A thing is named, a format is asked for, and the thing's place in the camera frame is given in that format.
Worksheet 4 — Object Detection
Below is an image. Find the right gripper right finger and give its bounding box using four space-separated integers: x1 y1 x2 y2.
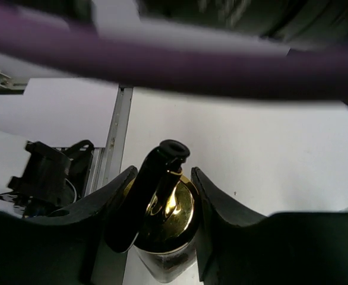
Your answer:
191 167 348 284

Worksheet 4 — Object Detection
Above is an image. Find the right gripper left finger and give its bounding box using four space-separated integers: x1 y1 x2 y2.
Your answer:
0 166 137 284

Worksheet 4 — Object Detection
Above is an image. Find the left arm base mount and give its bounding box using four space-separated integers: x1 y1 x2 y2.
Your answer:
0 140 94 219

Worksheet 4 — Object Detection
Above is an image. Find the aluminium table frame rail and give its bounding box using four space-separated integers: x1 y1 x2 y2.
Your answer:
84 87 133 196

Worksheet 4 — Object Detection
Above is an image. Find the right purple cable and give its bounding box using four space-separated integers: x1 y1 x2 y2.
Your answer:
0 4 348 103

